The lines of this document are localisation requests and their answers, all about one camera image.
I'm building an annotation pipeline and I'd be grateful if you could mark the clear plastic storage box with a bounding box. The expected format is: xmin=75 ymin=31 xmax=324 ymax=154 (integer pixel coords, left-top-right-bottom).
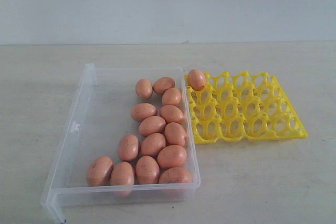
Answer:
xmin=41 ymin=63 xmax=201 ymax=223

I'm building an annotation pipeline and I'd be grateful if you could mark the brown egg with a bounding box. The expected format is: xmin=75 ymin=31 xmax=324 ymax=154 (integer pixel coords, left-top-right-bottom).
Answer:
xmin=164 ymin=122 xmax=187 ymax=147
xmin=135 ymin=79 xmax=153 ymax=99
xmin=158 ymin=167 xmax=193 ymax=197
xmin=153 ymin=77 xmax=175 ymax=95
xmin=162 ymin=88 xmax=182 ymax=106
xmin=110 ymin=162 xmax=135 ymax=197
xmin=187 ymin=69 xmax=206 ymax=91
xmin=86 ymin=156 xmax=113 ymax=187
xmin=156 ymin=145 xmax=187 ymax=169
xmin=160 ymin=105 xmax=185 ymax=124
xmin=139 ymin=116 xmax=166 ymax=136
xmin=131 ymin=103 xmax=157 ymax=122
xmin=118 ymin=134 xmax=140 ymax=162
xmin=135 ymin=155 xmax=160 ymax=184
xmin=140 ymin=133 xmax=166 ymax=157

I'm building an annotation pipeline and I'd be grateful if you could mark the yellow plastic egg tray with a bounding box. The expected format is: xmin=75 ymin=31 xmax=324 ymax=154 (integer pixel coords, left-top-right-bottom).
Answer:
xmin=185 ymin=70 xmax=308 ymax=144

